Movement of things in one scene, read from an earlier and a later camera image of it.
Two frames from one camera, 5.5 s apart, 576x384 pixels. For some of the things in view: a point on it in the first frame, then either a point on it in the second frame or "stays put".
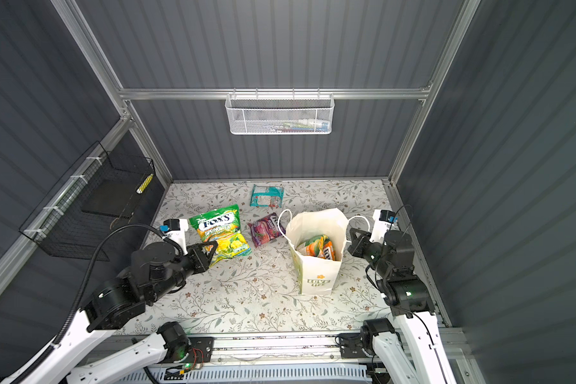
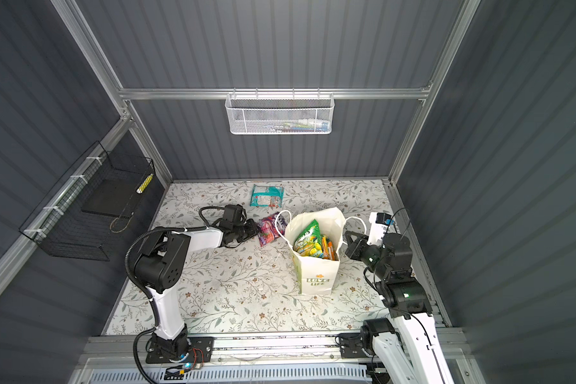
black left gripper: (196, 253) to (250, 223)
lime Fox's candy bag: (222, 226) to (310, 242)
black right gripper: (358, 242) stays put
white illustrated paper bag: (317, 242) stays put
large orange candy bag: (319, 246) stays put
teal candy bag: (266, 196) stays put
